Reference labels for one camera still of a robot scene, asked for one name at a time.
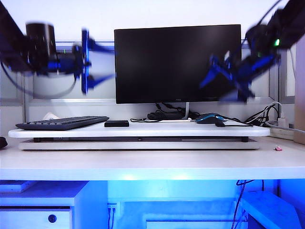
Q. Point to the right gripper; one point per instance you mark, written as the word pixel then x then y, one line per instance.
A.
pixel 247 69

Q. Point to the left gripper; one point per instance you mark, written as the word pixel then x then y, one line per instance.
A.
pixel 71 62

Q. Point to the black portable hard drive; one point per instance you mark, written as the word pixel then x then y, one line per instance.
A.
pixel 116 124

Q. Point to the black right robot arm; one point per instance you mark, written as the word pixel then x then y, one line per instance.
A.
pixel 290 28

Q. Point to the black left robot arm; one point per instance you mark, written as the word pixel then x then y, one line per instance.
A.
pixel 12 47

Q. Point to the wide frosted partition panel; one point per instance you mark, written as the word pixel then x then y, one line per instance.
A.
pixel 100 64

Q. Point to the blue black computer mouse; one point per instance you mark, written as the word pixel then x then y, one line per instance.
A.
pixel 207 119

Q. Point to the silver monitor stand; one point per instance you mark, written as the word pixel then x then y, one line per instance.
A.
pixel 187 111

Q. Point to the black computer monitor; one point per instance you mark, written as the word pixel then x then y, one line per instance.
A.
pixel 166 64

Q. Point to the black power adapter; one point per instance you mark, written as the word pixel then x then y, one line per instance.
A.
pixel 164 116

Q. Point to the black keyboard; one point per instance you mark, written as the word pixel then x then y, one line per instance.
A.
pixel 62 122

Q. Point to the white plug adapter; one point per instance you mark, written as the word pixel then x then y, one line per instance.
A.
pixel 282 121

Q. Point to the white tissue pack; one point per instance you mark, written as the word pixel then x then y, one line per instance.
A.
pixel 51 115

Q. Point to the white desk riser board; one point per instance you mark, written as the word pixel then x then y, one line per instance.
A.
pixel 166 131

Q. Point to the white power strip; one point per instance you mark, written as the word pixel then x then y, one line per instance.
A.
pixel 282 134

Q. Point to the beige wooden panel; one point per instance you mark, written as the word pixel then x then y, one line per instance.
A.
pixel 299 107

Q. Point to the pink binder clip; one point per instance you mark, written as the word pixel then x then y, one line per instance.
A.
pixel 278 149

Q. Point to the white riser base board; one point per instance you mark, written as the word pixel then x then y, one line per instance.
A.
pixel 143 146

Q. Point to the black rounded object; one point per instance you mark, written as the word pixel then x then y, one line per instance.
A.
pixel 2 143

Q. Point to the white flat board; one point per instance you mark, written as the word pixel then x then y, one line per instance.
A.
pixel 14 186

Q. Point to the white drawer cabinet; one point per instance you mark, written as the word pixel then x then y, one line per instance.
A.
pixel 35 210

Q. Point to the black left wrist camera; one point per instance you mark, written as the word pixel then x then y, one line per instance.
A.
pixel 65 56

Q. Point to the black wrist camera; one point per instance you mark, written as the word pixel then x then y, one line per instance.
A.
pixel 65 56
pixel 264 35

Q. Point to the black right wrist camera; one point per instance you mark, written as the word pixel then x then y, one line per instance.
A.
pixel 264 35

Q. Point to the white wall outlet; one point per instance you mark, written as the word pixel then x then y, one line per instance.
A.
pixel 112 208

